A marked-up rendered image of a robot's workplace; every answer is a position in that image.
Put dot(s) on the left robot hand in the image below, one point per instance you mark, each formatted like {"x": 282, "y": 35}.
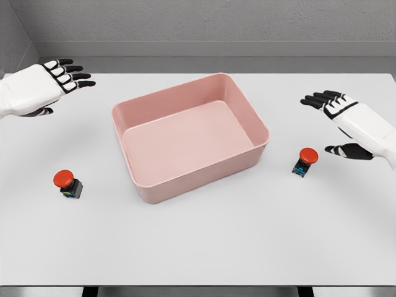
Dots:
{"x": 34, "y": 86}

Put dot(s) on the red button industrial switch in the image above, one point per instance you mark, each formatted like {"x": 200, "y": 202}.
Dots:
{"x": 304, "y": 161}
{"x": 66, "y": 182}

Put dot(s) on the pink plastic basket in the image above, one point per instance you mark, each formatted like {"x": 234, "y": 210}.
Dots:
{"x": 188, "y": 139}

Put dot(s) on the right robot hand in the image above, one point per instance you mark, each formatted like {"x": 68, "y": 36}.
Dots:
{"x": 362, "y": 123}

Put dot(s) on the white table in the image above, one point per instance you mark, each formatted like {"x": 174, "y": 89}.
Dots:
{"x": 198, "y": 235}

